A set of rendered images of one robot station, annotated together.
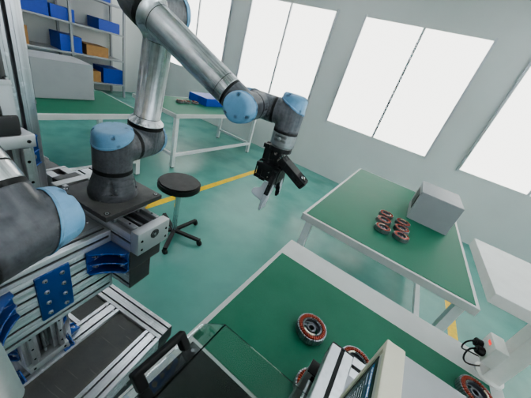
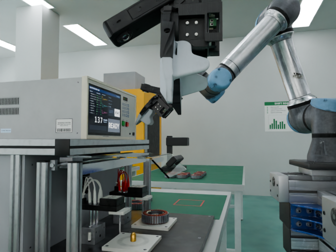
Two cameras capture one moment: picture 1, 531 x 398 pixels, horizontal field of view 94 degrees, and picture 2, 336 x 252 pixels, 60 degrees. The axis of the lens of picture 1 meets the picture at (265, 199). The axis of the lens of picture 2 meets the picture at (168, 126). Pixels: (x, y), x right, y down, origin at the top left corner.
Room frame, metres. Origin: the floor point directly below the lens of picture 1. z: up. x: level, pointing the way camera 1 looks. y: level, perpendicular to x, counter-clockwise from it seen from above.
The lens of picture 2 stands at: (1.16, -0.09, 1.11)
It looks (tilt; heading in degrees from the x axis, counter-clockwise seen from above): 3 degrees up; 170
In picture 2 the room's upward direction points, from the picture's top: straight up
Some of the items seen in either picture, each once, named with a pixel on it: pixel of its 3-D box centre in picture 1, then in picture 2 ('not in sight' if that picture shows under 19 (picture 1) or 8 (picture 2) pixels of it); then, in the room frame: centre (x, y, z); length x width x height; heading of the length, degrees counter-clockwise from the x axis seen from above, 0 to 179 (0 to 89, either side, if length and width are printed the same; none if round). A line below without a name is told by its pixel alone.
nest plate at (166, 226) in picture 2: not in sight; (155, 222); (-0.03, 0.07, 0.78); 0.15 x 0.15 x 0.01; 65
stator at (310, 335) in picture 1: (310, 328); not in sight; (0.63, -0.31, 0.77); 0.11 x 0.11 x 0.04
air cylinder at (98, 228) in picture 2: not in sight; (93, 232); (0.12, -0.17, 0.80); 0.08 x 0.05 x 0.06; 155
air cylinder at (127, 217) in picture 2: not in sight; (122, 215); (-0.10, -0.06, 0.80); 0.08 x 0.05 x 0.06; 155
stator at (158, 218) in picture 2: not in sight; (155, 216); (-0.04, 0.07, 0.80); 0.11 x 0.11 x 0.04
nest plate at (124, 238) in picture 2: not in sight; (133, 242); (0.18, -0.04, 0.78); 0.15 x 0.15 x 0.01; 65
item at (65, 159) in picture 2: not in sight; (71, 160); (0.20, -0.23, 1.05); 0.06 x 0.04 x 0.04; 155
